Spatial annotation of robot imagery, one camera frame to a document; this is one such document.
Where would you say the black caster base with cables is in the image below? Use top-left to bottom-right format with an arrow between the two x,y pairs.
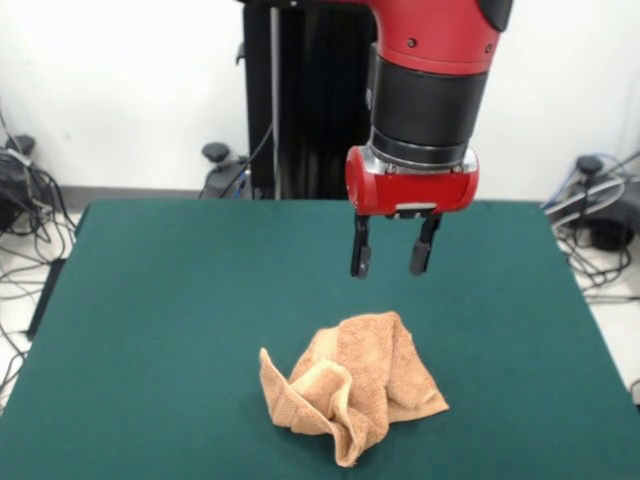
544,154 -> 640,252
0,134 -> 40,234

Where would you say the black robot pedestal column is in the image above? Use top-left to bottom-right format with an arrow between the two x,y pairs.
233,0 -> 381,201

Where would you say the blue cable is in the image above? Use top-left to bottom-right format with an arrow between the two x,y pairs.
541,152 -> 626,209

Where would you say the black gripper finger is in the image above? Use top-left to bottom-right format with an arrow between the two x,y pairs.
349,212 -> 374,279
409,214 -> 444,275

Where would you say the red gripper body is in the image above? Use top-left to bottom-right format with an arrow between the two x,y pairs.
344,145 -> 480,221

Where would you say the tan terry towel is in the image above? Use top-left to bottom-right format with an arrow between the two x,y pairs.
258,310 -> 451,469

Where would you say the black cable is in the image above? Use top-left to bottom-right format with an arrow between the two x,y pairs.
219,122 -> 276,199

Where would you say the dark green tablecloth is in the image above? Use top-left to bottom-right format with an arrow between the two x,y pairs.
0,199 -> 640,480

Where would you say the black pedestal foot with knob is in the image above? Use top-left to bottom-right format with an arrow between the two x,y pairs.
199,142 -> 251,200

